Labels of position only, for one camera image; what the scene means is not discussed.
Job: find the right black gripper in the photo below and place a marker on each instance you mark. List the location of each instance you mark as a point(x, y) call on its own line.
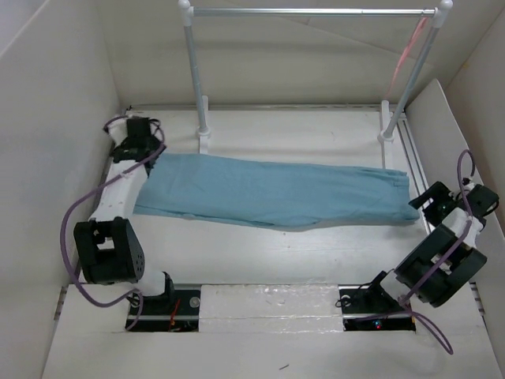
point(439, 192)

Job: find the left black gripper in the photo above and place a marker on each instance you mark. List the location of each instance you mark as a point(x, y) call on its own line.
point(156, 146)

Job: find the light blue trousers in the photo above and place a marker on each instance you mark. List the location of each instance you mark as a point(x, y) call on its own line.
point(274, 195)

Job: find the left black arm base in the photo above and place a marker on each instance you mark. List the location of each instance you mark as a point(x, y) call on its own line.
point(181, 315)

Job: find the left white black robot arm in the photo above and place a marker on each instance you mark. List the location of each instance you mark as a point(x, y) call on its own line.
point(107, 245)

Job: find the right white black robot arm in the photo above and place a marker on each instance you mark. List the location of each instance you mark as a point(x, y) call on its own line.
point(448, 257)

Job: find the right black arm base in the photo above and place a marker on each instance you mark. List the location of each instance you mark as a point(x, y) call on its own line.
point(371, 311)

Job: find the pink clothes hanger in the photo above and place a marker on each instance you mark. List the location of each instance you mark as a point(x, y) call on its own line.
point(406, 52)

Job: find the white and silver clothes rack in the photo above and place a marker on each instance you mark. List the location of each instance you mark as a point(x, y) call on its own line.
point(388, 119)

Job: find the aluminium rail right side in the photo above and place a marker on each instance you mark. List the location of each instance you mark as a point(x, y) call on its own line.
point(417, 175)

